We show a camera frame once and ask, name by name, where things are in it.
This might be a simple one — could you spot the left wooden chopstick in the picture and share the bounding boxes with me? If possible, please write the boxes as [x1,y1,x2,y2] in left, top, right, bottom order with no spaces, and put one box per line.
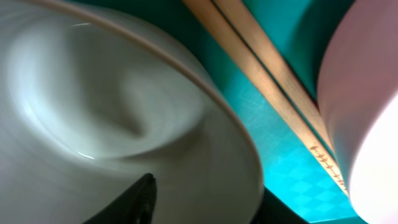
[184,0,347,193]

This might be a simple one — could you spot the grey-green ceramic bowl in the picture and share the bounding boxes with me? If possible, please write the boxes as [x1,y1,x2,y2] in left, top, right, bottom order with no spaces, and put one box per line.
[1,1,264,223]

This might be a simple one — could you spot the right wooden chopstick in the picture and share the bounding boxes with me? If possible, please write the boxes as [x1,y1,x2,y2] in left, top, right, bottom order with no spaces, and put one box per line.
[215,0,335,151]

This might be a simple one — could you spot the wooden chopstick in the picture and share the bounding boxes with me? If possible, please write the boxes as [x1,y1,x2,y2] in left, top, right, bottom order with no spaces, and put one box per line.
[184,0,347,193]
[215,0,335,151]

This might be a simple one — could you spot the teal plastic serving tray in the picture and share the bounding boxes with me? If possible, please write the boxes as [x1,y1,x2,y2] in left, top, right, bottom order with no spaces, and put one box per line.
[82,0,361,223]

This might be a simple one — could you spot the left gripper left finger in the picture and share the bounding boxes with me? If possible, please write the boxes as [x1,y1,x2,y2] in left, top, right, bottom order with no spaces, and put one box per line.
[83,173,157,224]

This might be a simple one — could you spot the pink-white small bowl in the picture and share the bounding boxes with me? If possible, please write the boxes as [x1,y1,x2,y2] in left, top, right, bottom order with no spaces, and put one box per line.
[317,0,397,223]

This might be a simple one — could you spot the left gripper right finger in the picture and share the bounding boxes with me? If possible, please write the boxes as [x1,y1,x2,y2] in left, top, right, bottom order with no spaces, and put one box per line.
[250,187,308,224]

